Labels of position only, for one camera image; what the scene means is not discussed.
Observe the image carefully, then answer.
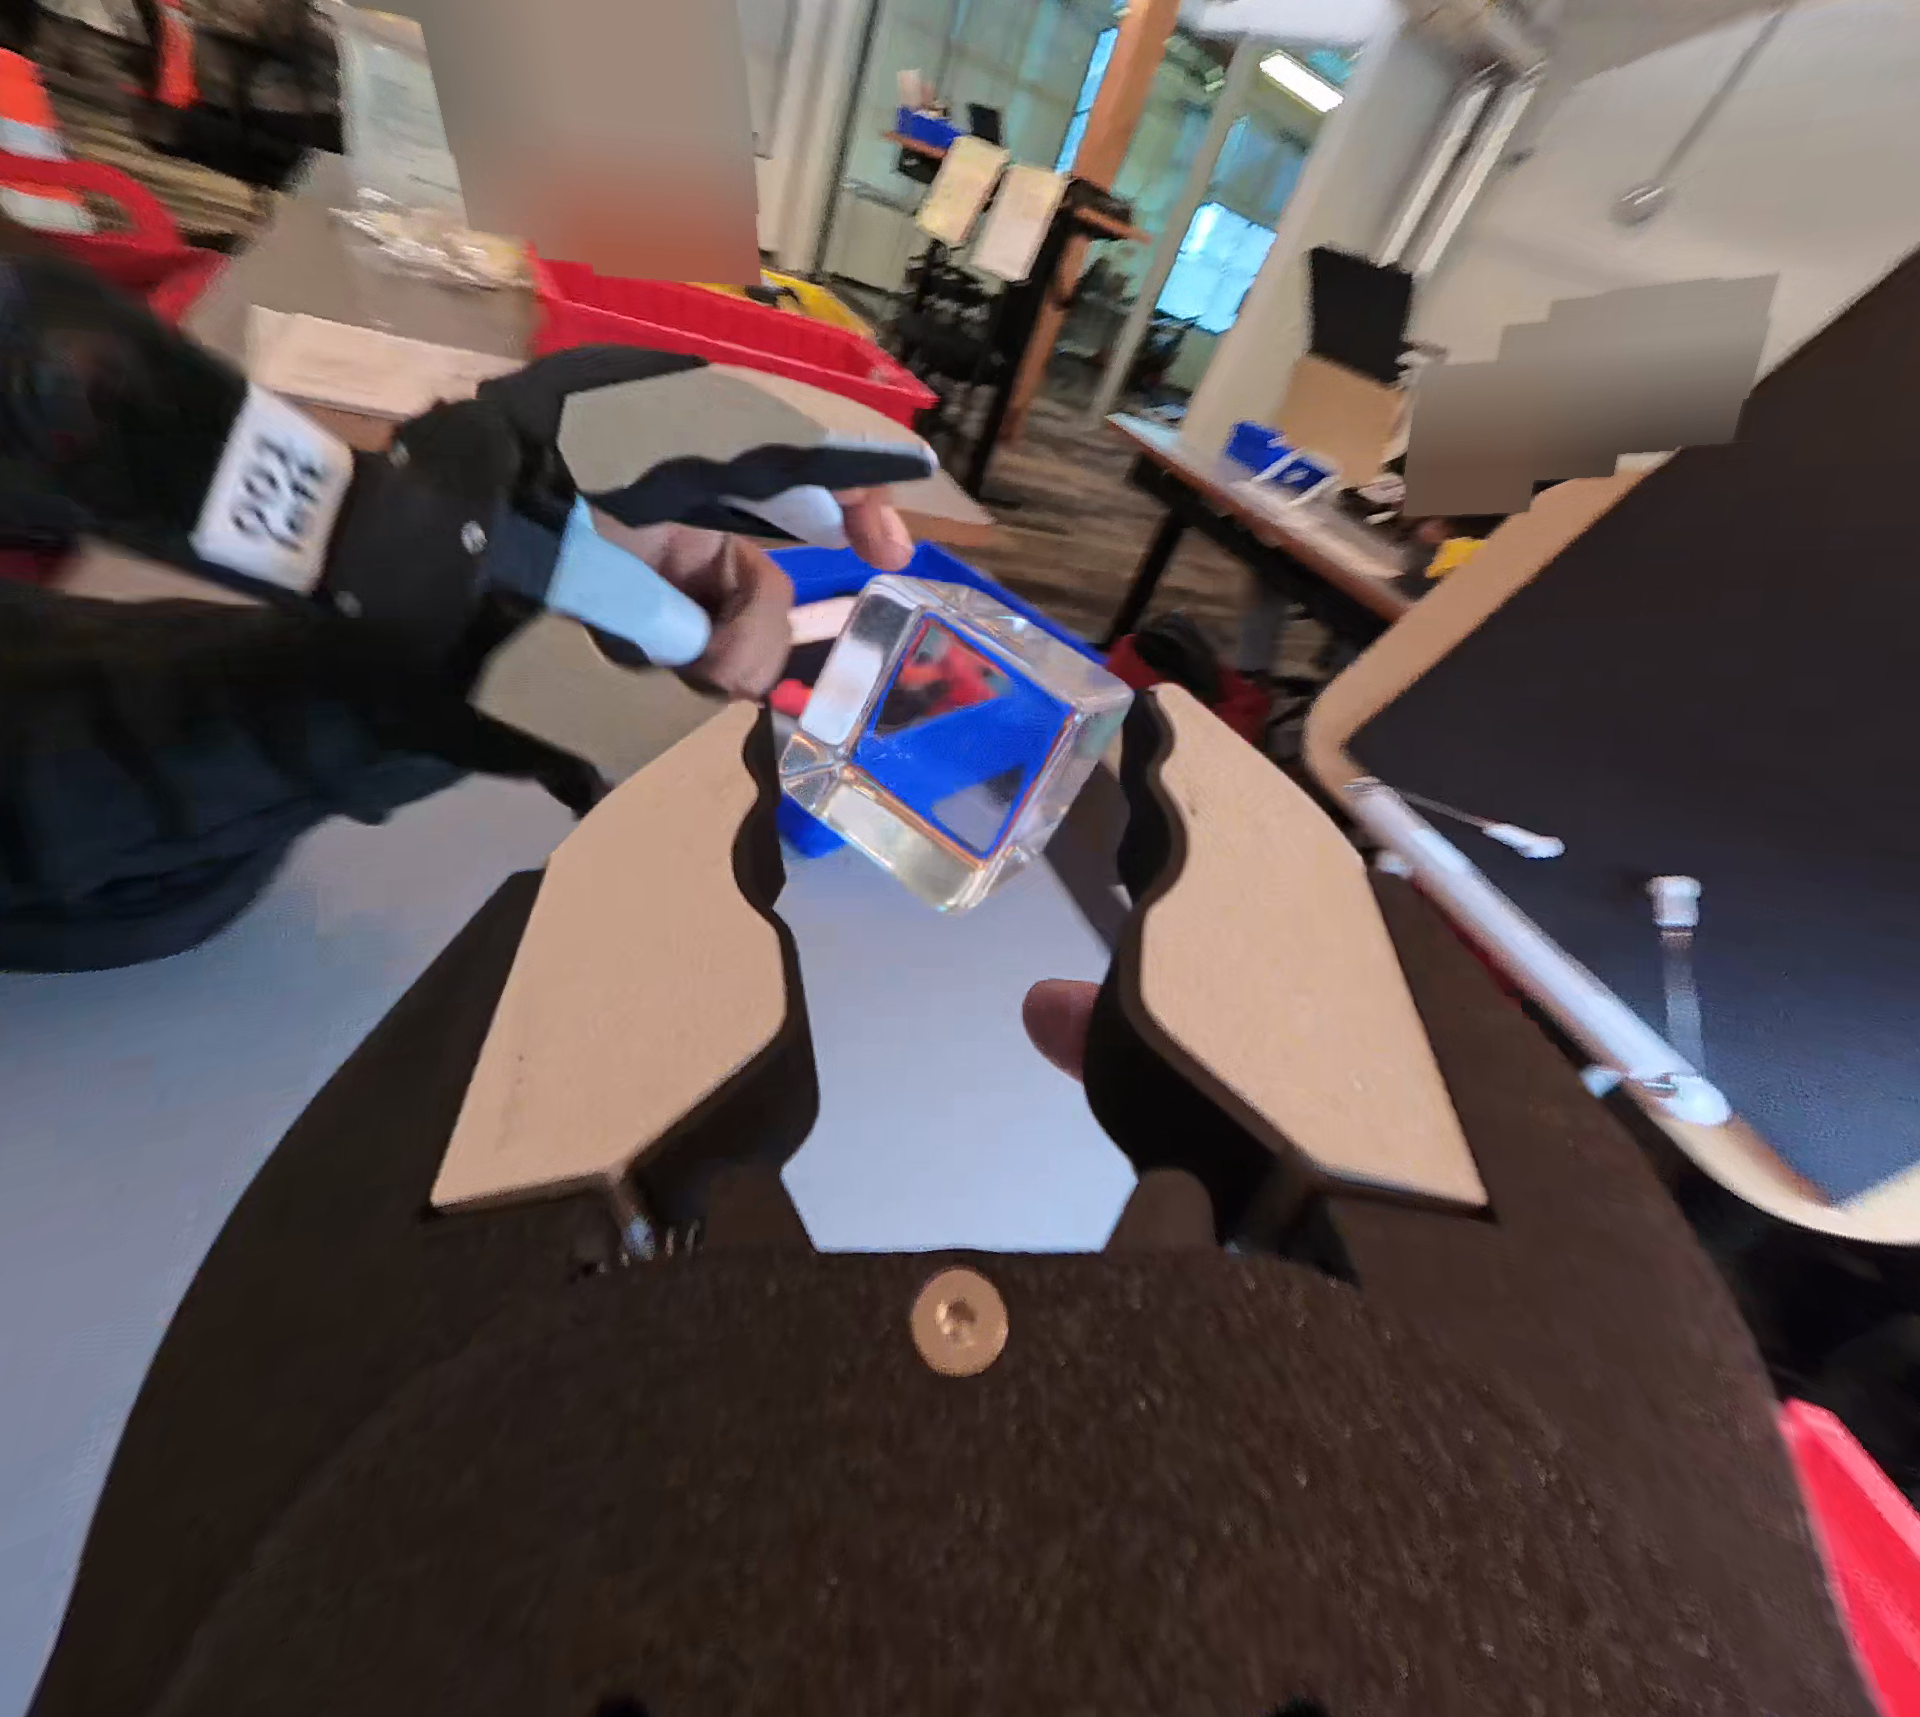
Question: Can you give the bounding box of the wooden post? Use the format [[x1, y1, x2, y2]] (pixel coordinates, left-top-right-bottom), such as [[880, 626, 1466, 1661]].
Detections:
[[998, 0, 1255, 445]]

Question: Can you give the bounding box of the clear acrylic cube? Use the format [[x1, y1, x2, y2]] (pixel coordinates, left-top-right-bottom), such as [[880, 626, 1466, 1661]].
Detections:
[[776, 570, 1136, 918]]

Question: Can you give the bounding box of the black panel with pale frame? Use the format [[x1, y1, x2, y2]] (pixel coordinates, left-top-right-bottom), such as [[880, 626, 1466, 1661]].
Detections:
[[1300, 245, 1920, 1248]]

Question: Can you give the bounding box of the small blue bin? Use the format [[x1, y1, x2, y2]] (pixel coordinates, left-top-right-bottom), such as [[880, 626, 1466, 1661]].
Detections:
[[1223, 416, 1342, 500]]

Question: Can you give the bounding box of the red tote bag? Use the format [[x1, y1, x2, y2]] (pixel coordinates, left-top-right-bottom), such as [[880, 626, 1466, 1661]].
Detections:
[[0, 148, 230, 326]]

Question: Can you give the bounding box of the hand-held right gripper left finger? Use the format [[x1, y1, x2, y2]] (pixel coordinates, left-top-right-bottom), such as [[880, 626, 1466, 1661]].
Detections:
[[430, 696, 823, 1241]]

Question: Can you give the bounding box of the red bag with black top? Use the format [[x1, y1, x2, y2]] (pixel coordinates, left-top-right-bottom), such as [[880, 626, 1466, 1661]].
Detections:
[[1106, 613, 1277, 747]]

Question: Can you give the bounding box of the large blue plastic bin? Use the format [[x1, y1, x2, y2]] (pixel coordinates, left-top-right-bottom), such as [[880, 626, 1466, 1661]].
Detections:
[[765, 539, 1085, 862]]

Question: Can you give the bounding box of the black standing desk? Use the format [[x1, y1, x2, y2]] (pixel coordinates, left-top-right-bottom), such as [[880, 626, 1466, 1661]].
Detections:
[[887, 126, 1154, 504]]

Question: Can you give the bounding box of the hanging paper sheet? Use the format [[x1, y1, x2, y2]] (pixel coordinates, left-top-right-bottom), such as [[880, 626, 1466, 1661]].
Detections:
[[914, 134, 1009, 250], [972, 161, 1071, 283]]

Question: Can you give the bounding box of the yellow plastic bin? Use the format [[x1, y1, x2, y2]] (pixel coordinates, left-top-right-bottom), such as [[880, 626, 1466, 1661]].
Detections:
[[749, 268, 880, 341]]

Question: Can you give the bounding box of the wooden table with black legs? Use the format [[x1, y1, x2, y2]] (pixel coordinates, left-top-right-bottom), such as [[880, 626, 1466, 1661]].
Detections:
[[1106, 410, 1420, 697]]

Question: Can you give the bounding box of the person's left forearm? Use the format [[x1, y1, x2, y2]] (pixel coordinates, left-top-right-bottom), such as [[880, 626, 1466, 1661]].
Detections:
[[0, 576, 611, 976]]

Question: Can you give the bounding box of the clear plastic bag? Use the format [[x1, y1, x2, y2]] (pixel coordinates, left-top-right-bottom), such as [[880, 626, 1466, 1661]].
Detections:
[[331, 192, 529, 296]]

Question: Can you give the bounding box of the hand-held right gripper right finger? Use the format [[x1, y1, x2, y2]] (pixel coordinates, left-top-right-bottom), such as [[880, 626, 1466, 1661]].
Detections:
[[1085, 681, 1496, 1250]]

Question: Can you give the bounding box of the large red plastic bin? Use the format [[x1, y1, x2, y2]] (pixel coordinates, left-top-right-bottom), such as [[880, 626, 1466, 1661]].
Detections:
[[527, 250, 942, 431]]

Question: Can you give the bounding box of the ceiling light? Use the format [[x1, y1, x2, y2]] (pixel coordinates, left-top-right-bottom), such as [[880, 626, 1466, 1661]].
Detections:
[[1255, 46, 1349, 119]]

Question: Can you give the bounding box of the person's right hand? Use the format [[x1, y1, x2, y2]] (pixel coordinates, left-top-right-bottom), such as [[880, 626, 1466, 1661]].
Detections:
[[1023, 976, 1106, 1085]]

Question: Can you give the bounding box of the person's left hand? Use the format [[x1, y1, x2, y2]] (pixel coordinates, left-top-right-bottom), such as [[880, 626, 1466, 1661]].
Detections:
[[600, 490, 920, 703]]

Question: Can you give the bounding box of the white paper sheet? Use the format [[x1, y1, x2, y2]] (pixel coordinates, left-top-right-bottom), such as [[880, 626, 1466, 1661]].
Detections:
[[242, 303, 535, 423]]

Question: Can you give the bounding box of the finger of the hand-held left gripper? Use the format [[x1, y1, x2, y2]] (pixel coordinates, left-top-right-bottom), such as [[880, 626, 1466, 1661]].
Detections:
[[481, 345, 710, 500], [586, 435, 942, 544]]

